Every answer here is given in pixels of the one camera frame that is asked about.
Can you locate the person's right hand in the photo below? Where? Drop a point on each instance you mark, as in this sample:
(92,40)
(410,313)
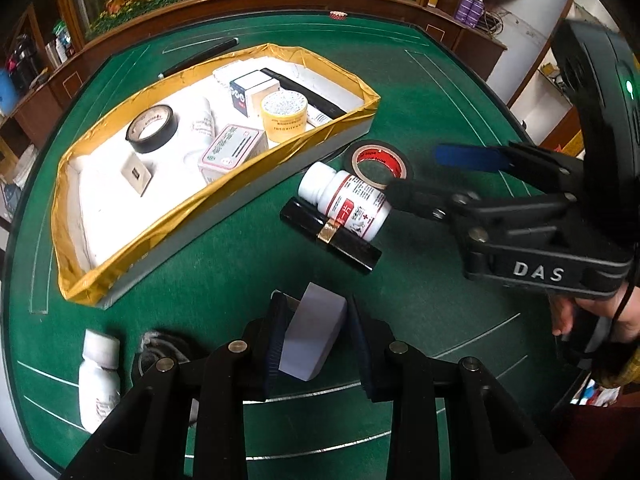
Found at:
(627,317)

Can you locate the long black case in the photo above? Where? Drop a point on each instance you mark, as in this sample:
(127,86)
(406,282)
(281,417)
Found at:
(305,91)

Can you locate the small blue white carton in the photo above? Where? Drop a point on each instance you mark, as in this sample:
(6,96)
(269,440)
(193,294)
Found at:
(252,94)

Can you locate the white foam box gold tape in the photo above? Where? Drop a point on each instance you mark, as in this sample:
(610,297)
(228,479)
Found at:
(100,210)

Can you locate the flat white carton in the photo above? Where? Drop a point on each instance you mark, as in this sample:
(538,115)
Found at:
(225,76)

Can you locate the black tape roll red core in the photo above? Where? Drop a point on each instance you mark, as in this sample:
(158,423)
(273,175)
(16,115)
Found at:
(380,162)

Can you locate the small red white cap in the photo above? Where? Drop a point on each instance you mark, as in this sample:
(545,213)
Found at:
(337,13)

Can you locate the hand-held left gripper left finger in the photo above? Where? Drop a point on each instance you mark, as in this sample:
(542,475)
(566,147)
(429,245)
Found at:
(276,345)

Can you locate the black pen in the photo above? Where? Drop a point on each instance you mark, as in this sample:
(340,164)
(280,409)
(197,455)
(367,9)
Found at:
(200,57)

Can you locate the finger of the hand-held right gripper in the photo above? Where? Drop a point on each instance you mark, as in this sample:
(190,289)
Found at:
(420,197)
(465,156)

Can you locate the white pill bottle red label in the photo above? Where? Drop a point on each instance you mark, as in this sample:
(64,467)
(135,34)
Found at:
(345,200)

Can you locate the black tube gold band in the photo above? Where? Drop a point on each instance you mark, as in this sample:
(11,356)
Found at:
(327,234)

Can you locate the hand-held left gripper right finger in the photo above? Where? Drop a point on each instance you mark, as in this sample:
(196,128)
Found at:
(361,347)

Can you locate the white plastic bottle white cap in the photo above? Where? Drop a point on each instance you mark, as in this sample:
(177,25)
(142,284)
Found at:
(99,385)

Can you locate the purple bottles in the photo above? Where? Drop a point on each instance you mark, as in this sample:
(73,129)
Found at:
(470,10)

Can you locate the black plastic part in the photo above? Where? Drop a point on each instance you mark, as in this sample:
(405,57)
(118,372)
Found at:
(160,350)

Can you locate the black tape roll white core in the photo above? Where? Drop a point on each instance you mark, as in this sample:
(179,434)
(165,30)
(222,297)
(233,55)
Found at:
(151,129)

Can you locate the white medicine box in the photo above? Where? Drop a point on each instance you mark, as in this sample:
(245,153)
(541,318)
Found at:
(231,152)

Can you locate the gold round jar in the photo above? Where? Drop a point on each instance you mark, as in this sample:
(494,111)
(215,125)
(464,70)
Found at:
(284,117)

